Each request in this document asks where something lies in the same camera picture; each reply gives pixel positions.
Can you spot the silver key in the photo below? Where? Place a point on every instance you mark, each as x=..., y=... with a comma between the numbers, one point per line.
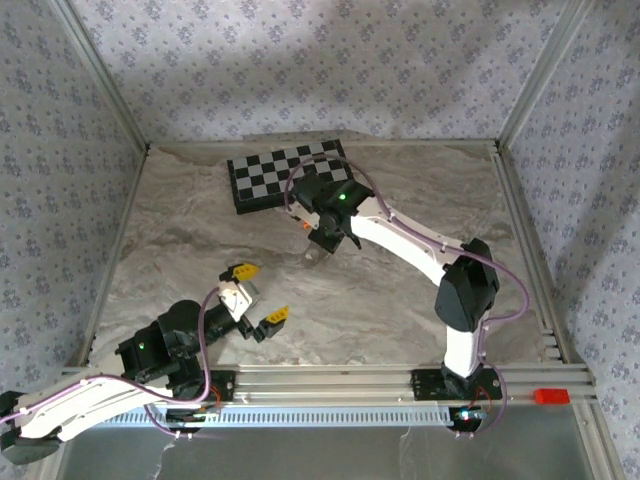
x=316, y=253

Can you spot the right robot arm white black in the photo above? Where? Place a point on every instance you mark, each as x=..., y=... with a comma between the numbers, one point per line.
x=400, y=235

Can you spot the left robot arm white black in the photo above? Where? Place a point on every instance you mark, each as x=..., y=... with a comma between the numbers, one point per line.
x=100, y=405

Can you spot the folded black grey chessboard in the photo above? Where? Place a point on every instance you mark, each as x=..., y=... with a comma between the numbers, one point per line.
x=260, y=175

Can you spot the small electronics board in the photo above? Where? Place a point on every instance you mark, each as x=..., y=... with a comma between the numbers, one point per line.
x=467, y=415
x=192, y=415

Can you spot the grey metal sheet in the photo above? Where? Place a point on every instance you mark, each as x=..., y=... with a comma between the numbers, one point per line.
x=300, y=455

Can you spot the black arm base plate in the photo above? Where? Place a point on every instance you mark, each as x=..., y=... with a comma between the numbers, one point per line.
x=425, y=385
x=225, y=387

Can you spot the aluminium table frame rail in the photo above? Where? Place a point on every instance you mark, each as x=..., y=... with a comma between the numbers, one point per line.
x=325, y=385

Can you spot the aluminium table side rail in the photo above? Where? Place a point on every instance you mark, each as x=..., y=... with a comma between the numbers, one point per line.
x=525, y=225
x=117, y=250

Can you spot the aluminium corner post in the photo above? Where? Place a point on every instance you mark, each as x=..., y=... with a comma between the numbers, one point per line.
x=100, y=75
x=545, y=75

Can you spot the red block on rail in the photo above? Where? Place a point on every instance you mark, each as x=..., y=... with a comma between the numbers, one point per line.
x=551, y=397

